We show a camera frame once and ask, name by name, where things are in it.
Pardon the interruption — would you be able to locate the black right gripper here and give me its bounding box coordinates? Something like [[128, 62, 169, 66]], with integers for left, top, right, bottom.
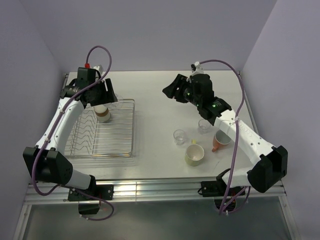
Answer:
[[162, 73, 202, 107]]

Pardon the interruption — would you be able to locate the large clear glass tumbler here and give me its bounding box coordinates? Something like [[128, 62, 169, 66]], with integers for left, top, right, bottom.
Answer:
[[108, 94, 124, 110]]

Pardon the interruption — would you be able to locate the brown and white paper cup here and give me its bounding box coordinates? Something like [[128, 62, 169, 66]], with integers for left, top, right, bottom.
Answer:
[[93, 104, 111, 122]]

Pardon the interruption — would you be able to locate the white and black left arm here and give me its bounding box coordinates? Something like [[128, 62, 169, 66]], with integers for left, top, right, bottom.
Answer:
[[22, 64, 118, 200]]

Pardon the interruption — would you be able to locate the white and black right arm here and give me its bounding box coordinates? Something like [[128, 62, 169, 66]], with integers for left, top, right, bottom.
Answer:
[[162, 73, 288, 195]]

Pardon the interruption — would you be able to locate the small clear glass right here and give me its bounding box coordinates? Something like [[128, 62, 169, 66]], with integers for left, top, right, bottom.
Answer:
[[198, 119, 211, 134]]

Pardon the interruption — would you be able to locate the small clear glass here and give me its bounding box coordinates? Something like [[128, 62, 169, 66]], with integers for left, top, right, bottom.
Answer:
[[198, 119, 211, 134], [173, 129, 187, 145]]

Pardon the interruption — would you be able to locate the small clear glass middle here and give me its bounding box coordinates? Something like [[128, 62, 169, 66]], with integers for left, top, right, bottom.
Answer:
[[173, 129, 187, 145]]

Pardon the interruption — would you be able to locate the yellow-green ceramic mug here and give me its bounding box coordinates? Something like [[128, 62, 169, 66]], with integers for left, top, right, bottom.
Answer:
[[184, 139, 205, 167]]

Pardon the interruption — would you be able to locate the orange ceramic mug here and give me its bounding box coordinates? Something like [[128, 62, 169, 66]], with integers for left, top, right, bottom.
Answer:
[[211, 130, 231, 152]]

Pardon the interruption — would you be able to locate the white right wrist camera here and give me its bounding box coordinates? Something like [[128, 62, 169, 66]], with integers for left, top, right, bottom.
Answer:
[[191, 61, 204, 76]]

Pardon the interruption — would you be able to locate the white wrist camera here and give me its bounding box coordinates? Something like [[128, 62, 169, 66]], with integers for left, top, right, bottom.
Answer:
[[84, 63, 104, 75], [191, 61, 204, 76]]

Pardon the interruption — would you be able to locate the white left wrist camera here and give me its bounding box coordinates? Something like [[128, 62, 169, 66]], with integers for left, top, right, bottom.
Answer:
[[84, 63, 104, 75]]

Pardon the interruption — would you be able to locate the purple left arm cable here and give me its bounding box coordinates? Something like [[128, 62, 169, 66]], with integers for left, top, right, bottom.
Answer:
[[31, 45, 115, 221]]

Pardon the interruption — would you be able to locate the metal wire dish rack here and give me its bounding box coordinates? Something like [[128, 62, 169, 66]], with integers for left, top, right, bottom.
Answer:
[[64, 98, 135, 158]]

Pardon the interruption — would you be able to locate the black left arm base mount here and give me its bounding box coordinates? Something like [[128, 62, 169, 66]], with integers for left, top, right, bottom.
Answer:
[[67, 184, 115, 218]]

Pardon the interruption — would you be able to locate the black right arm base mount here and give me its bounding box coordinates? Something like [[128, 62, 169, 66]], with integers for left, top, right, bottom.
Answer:
[[197, 180, 243, 212]]

